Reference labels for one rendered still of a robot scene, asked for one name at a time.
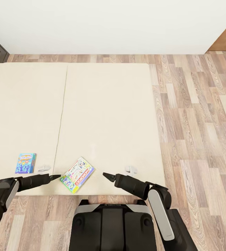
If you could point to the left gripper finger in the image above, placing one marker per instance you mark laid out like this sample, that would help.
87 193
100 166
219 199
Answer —
53 177

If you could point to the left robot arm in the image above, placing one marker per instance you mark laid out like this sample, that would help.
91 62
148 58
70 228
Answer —
10 186

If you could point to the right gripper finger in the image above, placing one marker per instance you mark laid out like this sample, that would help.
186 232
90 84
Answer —
110 177

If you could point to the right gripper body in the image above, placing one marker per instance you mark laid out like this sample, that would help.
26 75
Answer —
127 183

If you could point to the board game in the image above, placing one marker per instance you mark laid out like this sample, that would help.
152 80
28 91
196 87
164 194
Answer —
25 163
77 174

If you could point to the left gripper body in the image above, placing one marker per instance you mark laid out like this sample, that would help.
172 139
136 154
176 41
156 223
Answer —
38 180

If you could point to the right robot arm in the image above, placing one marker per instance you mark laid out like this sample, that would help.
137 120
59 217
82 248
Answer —
173 231

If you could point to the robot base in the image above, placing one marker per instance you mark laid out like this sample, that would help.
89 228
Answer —
112 227

